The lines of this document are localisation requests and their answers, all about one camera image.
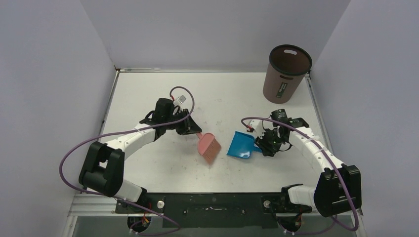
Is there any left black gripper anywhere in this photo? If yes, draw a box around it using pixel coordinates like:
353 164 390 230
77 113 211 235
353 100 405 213
165 109 202 135

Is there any pink hand brush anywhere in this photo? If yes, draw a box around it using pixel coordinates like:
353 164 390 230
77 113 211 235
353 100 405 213
196 133 221 165

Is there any blue dustpan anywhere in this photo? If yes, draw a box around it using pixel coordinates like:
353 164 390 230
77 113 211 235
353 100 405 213
227 131 262 159

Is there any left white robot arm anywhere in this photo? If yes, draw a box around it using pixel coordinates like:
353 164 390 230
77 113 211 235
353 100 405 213
79 96 202 213

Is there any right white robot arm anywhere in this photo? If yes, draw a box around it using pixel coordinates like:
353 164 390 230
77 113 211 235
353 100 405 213
247 109 362 217

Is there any brown waste bin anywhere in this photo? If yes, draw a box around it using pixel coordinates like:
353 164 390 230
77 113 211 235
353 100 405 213
262 44 313 104

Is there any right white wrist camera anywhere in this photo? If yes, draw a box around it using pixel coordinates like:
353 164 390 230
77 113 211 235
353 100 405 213
247 119 265 139

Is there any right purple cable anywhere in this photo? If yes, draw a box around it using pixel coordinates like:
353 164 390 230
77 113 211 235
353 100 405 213
241 117 360 236

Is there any purple cable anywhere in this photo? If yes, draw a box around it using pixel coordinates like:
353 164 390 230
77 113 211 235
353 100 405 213
241 117 360 236
59 86 196 237

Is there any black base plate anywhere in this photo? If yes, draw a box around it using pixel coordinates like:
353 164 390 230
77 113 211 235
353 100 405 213
115 192 312 230

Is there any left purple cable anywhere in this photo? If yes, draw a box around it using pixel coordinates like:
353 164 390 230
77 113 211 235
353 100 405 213
59 86 196 237

